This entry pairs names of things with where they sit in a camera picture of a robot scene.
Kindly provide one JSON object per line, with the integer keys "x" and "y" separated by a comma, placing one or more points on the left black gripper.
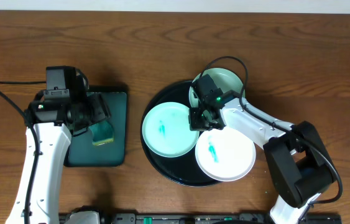
{"x": 101, "y": 109}

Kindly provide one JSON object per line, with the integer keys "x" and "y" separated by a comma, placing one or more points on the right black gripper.
{"x": 194, "y": 123}

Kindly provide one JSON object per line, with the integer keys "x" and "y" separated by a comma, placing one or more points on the green yellow sponge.
{"x": 102, "y": 133}

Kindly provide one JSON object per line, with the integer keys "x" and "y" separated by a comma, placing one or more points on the light green plate top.
{"x": 224, "y": 79}

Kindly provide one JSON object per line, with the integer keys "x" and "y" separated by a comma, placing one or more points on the light green plate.
{"x": 224, "y": 79}
{"x": 166, "y": 130}

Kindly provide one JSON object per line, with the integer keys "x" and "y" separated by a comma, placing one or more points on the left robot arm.
{"x": 48, "y": 139}

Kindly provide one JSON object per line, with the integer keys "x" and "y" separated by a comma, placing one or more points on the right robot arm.
{"x": 300, "y": 167}

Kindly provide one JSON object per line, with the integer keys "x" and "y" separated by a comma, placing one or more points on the black rectangular water tray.
{"x": 83, "y": 153}

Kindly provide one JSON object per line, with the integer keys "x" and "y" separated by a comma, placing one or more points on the round black tray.
{"x": 183, "y": 170}

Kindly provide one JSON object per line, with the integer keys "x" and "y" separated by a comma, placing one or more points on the white plate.
{"x": 225, "y": 155}

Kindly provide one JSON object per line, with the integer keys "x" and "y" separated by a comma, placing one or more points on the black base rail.
{"x": 131, "y": 218}

